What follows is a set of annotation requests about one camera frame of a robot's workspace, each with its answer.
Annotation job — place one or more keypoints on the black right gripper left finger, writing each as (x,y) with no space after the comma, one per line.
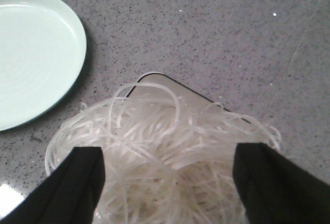
(69,194)

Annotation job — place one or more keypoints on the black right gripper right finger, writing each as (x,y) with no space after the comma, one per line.
(275,190)

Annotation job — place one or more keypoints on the white vermicelli noodle bundle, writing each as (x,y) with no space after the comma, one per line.
(154,175)

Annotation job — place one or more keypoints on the light green plate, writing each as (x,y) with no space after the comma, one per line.
(43,48)

